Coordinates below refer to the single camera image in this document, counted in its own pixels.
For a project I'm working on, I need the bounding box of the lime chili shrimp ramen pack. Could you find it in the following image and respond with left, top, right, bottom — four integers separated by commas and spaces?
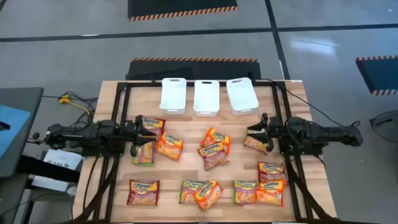
131, 141, 155, 167
233, 179, 259, 205
243, 129, 269, 156
178, 179, 208, 205

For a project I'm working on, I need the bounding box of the blue sheet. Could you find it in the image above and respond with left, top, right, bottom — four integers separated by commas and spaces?
0, 105, 31, 158

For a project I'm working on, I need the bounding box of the yellow power plug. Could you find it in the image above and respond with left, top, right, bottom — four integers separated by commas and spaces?
58, 94, 91, 115

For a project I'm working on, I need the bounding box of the red roast beef ramen pack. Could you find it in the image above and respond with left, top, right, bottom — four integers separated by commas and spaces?
141, 117, 167, 141
257, 161, 287, 184
126, 179, 160, 207
197, 142, 230, 171

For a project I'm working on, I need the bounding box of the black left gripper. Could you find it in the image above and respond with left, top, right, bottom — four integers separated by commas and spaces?
123, 115, 157, 157

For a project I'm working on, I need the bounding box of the grey side desk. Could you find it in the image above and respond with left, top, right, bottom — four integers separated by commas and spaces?
0, 86, 44, 178

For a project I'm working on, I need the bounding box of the orange chicken ramen pack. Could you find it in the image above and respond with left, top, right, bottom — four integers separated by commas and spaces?
200, 126, 231, 156
193, 180, 224, 211
155, 131, 184, 161
255, 179, 286, 207

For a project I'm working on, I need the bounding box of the black desk beam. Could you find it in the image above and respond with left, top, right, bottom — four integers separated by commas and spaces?
17, 154, 81, 184

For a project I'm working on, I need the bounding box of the white plastic bin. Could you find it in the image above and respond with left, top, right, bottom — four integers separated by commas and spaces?
193, 80, 221, 118
159, 77, 187, 115
226, 77, 259, 116

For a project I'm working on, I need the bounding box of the white printed box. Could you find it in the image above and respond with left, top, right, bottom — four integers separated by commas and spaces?
42, 148, 84, 170

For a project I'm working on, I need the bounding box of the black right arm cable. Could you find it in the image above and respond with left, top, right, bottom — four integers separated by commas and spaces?
261, 77, 361, 128

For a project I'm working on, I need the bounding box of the black metal table frame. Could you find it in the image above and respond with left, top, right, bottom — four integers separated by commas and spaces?
74, 80, 338, 224

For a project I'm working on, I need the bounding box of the white paper sheet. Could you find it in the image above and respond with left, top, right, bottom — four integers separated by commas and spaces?
30, 175, 78, 192

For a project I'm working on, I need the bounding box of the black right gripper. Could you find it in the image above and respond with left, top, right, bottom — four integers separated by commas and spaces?
247, 113, 283, 152

